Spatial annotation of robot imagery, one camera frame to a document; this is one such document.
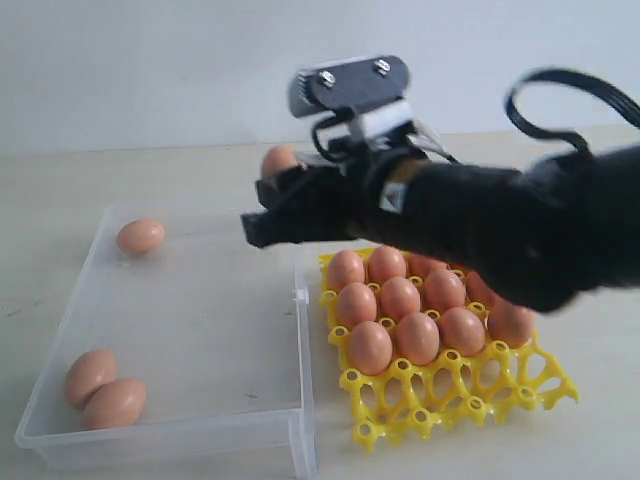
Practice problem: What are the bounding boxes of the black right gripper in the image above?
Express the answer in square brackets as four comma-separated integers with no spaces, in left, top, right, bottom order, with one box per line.
[240,147,435,249]

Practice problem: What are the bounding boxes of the brown egg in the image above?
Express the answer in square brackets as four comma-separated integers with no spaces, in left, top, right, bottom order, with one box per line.
[335,282,377,329]
[487,299,535,349]
[395,312,440,366]
[116,218,165,255]
[64,349,118,410]
[408,253,449,278]
[261,145,299,179]
[379,276,421,321]
[326,250,366,292]
[367,245,407,285]
[465,271,498,309]

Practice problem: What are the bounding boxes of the brown egg tray second row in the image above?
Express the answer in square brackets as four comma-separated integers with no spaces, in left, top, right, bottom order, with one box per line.
[423,270,466,313]

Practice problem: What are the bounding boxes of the brown egg third row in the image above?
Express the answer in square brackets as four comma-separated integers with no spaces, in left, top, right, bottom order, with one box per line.
[438,307,485,357]

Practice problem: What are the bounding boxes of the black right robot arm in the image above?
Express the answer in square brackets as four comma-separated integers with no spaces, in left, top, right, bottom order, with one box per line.
[241,146,639,313]

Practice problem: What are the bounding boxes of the clear plastic bin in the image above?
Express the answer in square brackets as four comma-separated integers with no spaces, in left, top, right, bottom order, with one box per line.
[15,200,317,479]

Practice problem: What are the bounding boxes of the yellow plastic egg tray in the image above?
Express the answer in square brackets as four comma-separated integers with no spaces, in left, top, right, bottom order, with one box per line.
[320,283,580,451]

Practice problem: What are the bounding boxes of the brown egg front corner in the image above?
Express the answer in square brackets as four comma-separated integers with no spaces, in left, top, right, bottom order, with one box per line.
[83,378,147,430]

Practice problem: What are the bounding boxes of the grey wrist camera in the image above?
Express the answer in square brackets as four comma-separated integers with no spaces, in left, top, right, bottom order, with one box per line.
[287,55,413,143]

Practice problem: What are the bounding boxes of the black camera cable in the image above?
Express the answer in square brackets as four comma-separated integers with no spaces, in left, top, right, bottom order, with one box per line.
[312,67,640,166]

